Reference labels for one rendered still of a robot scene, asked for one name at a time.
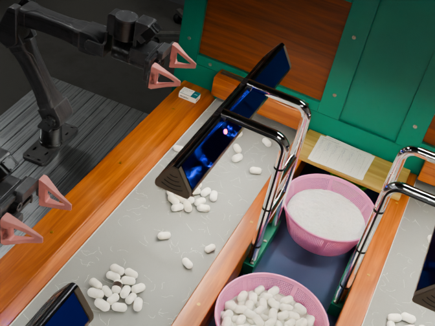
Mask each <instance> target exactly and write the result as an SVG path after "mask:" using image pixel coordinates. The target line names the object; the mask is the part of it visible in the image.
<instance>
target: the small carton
mask: <svg viewBox="0 0 435 326"><path fill-rule="evenodd" d="M200 95H201V93H198V92H195V91H193V90H191V89H188V88H186V87H183V88H182V89H181V90H180V91H179V97H180V98H183V99H185V100H188V101H190V102H193V103H196V102H197V101H198V100H199V99H200Z"/></svg>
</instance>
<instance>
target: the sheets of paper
mask: <svg viewBox="0 0 435 326"><path fill-rule="evenodd" d="M374 158H375V156H373V155H372V154H370V153H367V152H365V151H361V150H360V149H357V148H355V147H353V146H350V145H348V144H345V143H344V142H341V141H339V140H337V139H334V138H332V137H330V136H328V135H327V136H326V137H325V136H322V135H321V136H320V138H319V140H318V141H317V143H316V145H315V146H314V148H313V150H312V152H311V154H310V155H309V157H308V159H310V160H311V161H313V162H316V163H319V164H322V165H324V166H327V167H329V168H332V169H335V170H337V171H339V172H342V173H345V174H347V175H349V176H351V177H354V178H356V179H360V180H363V178H364V175H365V173H366V172H367V170H368V168H369V167H370V164H371V163H372V161H373V159H374Z"/></svg>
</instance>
